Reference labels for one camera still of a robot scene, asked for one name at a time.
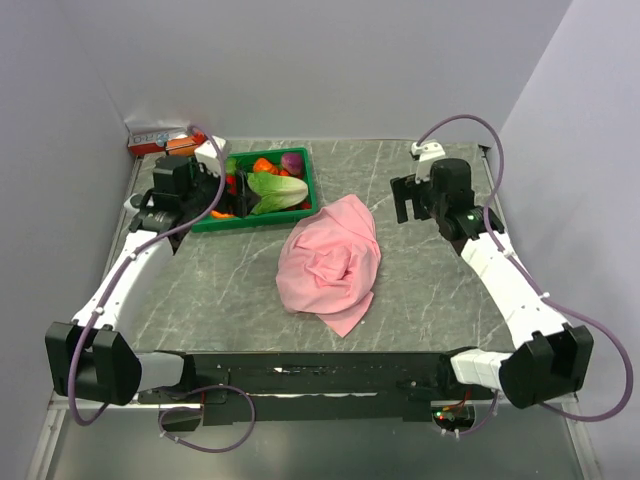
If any pink garment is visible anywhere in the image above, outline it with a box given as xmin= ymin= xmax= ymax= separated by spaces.
xmin=276 ymin=194 xmax=382 ymax=338

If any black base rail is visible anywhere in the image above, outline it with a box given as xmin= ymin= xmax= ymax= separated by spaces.
xmin=138 ymin=352 xmax=492 ymax=426

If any wrist white camera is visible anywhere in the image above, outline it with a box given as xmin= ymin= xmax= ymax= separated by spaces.
xmin=410 ymin=140 xmax=446 ymax=161
xmin=194 ymin=136 xmax=229 ymax=177

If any orange black cylinder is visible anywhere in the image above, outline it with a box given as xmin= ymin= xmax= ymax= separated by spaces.
xmin=165 ymin=133 xmax=207 ymax=157

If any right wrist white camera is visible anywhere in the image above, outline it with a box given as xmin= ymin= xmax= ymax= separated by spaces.
xmin=410 ymin=140 xmax=446 ymax=161

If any red white cardboard box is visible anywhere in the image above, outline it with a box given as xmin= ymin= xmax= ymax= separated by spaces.
xmin=127 ymin=128 xmax=186 ymax=157

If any toy orange carrot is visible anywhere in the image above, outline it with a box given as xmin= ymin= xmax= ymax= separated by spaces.
xmin=252 ymin=157 xmax=280 ymax=175

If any toy green pepper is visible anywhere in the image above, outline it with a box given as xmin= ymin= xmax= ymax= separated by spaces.
xmin=225 ymin=157 xmax=238 ymax=175

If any toy orange fruit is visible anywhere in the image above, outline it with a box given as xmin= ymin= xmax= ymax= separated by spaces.
xmin=210 ymin=210 xmax=234 ymax=219

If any toy red bell pepper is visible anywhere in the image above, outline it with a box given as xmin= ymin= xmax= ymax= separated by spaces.
xmin=226 ymin=174 xmax=238 ymax=196

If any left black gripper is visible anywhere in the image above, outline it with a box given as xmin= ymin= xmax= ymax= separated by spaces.
xmin=181 ymin=157 xmax=261 ymax=219

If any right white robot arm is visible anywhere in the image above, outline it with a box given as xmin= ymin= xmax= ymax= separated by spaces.
xmin=390 ymin=158 xmax=594 ymax=409

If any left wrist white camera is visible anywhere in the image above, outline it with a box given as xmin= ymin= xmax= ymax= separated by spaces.
xmin=194 ymin=136 xmax=229 ymax=177

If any white bottle grey cap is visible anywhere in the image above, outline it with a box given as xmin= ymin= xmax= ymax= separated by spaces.
xmin=124 ymin=194 xmax=143 ymax=231

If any toy napa cabbage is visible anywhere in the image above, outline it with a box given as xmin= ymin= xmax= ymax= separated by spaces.
xmin=247 ymin=172 xmax=309 ymax=215

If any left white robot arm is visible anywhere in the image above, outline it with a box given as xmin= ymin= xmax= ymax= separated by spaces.
xmin=45 ymin=155 xmax=226 ymax=409

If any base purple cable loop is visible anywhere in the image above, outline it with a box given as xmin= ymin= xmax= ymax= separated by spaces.
xmin=157 ymin=384 xmax=257 ymax=454

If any toy purple onion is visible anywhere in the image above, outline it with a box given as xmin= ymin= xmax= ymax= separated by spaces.
xmin=280 ymin=152 xmax=305 ymax=176

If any green plastic crate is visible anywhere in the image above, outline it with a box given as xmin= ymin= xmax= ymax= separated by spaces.
xmin=192 ymin=147 xmax=319 ymax=233

